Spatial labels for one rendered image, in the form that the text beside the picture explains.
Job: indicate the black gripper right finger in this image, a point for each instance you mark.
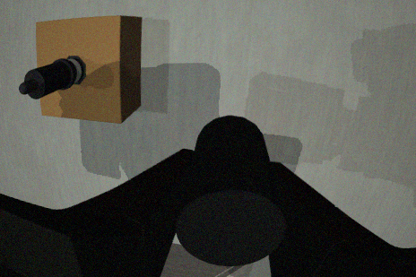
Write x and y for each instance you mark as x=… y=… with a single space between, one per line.
x=322 y=241

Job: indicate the tan wooden block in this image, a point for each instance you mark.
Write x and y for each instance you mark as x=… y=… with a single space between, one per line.
x=109 y=48

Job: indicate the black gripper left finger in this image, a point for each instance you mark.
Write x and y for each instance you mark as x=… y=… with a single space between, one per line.
x=125 y=232

